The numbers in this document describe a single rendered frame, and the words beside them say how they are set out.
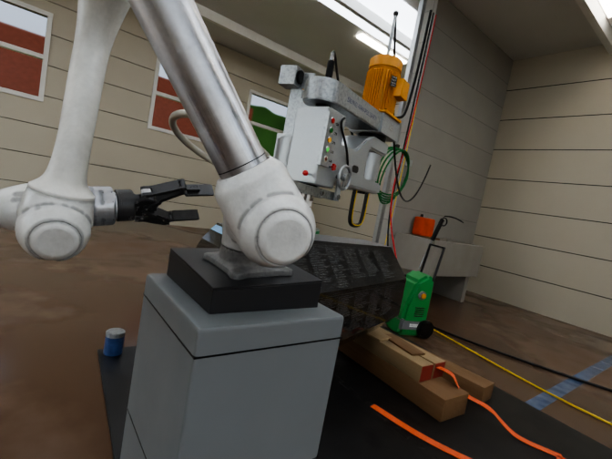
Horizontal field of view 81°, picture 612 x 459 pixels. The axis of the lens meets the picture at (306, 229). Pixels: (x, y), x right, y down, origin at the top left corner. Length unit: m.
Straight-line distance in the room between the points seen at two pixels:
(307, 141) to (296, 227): 1.40
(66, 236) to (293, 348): 0.52
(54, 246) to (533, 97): 6.91
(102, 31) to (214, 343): 0.65
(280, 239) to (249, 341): 0.27
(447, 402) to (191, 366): 1.74
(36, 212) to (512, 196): 6.54
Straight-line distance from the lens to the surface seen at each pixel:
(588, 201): 6.46
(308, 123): 2.04
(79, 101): 0.80
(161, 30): 0.70
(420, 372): 2.34
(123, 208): 0.91
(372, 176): 2.58
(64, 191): 0.73
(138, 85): 8.02
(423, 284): 3.47
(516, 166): 6.86
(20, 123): 7.73
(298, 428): 1.03
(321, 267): 1.87
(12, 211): 0.89
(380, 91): 2.67
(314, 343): 0.93
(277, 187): 0.66
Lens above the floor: 1.08
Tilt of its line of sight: 5 degrees down
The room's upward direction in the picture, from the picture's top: 10 degrees clockwise
